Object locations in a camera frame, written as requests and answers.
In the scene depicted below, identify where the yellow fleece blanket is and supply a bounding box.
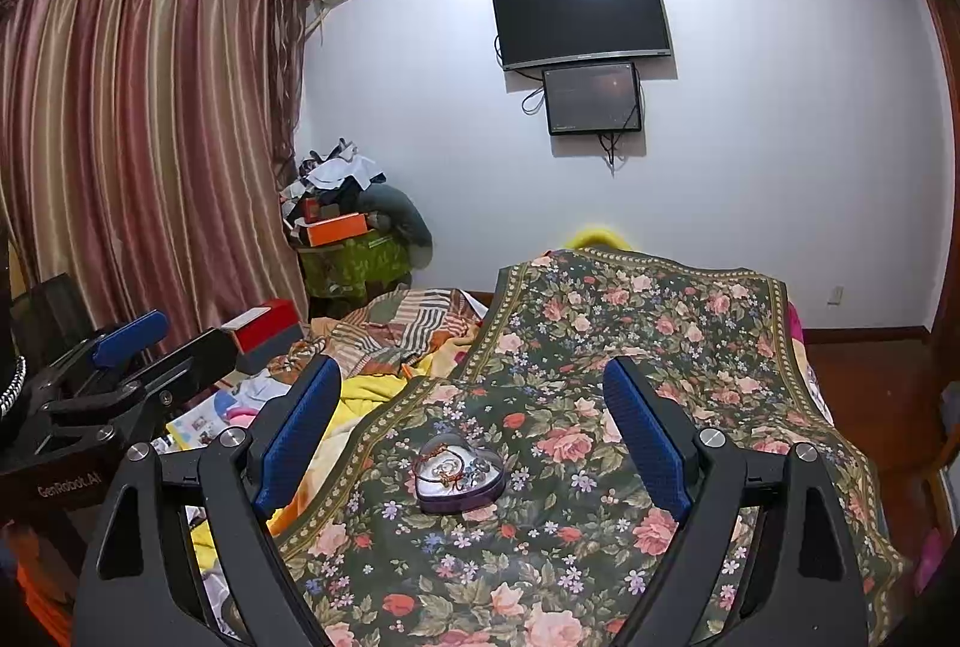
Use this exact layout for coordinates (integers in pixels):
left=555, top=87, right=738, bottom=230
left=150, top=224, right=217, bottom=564
left=187, top=362, right=481, bottom=573

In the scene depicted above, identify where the red beaded bracelet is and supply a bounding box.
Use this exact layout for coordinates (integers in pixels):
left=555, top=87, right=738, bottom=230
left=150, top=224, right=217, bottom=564
left=418, top=443, right=472, bottom=492

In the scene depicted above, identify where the orange cardboard box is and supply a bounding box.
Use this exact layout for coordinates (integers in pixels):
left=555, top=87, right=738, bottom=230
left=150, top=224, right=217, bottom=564
left=306, top=212, right=370, bottom=248

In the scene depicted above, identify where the black wall television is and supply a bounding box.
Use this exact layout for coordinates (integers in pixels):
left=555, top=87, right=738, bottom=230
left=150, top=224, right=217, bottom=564
left=490, top=0, right=674, bottom=73

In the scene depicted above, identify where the purple heart-shaped tin box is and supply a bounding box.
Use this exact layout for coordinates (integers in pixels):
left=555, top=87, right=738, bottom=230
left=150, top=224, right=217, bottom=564
left=411, top=433, right=507, bottom=517

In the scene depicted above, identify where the yellow plush item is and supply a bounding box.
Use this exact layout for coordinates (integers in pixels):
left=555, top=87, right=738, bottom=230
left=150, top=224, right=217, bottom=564
left=564, top=225, right=632, bottom=253

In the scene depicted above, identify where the black hanging cable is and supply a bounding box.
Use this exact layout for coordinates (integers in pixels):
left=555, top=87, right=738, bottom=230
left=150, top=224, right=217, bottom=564
left=598, top=130, right=628, bottom=176

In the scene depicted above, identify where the orange quilted jacket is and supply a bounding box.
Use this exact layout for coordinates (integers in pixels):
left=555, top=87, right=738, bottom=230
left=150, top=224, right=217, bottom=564
left=15, top=523, right=80, bottom=622

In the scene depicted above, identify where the black mesh chair back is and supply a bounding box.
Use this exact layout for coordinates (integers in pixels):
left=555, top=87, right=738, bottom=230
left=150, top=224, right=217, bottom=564
left=11, top=276, right=98, bottom=363

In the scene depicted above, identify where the white printed cloth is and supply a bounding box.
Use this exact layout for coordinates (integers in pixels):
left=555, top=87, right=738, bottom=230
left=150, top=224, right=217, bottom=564
left=166, top=377, right=282, bottom=453

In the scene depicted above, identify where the small black wall monitor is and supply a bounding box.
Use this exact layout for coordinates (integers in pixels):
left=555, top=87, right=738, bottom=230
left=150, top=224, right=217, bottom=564
left=541, top=61, right=644, bottom=137

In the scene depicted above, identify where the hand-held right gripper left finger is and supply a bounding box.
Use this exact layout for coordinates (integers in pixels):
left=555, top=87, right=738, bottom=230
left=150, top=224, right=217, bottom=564
left=71, top=354, right=346, bottom=647

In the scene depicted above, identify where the red box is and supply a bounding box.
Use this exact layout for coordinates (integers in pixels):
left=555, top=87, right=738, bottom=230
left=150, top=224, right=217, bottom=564
left=223, top=298, right=295, bottom=356

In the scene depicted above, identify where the striped patchwork quilt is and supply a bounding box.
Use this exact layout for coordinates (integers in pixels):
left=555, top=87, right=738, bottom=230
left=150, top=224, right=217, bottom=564
left=270, top=285, right=496, bottom=386

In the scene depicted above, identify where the green fabric storage box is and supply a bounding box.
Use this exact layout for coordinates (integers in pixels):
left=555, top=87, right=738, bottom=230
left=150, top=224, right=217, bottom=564
left=296, top=231, right=413, bottom=299

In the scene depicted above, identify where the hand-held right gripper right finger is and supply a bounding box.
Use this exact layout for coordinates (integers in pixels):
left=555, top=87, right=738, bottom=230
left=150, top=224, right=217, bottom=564
left=602, top=354, right=871, bottom=647

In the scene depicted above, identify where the striped pink curtain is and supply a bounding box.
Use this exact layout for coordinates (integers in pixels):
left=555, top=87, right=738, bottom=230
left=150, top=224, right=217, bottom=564
left=0, top=0, right=312, bottom=348

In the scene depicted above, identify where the dark floral blanket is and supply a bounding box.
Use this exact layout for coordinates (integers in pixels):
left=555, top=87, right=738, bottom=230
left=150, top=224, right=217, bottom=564
left=274, top=246, right=912, bottom=647

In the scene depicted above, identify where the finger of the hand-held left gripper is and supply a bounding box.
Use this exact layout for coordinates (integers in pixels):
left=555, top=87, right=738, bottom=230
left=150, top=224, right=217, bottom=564
left=30, top=308, right=170, bottom=410
left=41, top=324, right=241, bottom=461

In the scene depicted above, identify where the pink plastic item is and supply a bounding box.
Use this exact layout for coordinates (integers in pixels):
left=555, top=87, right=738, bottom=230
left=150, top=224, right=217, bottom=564
left=919, top=527, right=950, bottom=589

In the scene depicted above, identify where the pile of clothes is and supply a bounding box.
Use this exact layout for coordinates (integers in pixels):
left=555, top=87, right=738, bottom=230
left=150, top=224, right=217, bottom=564
left=279, top=137, right=391, bottom=247

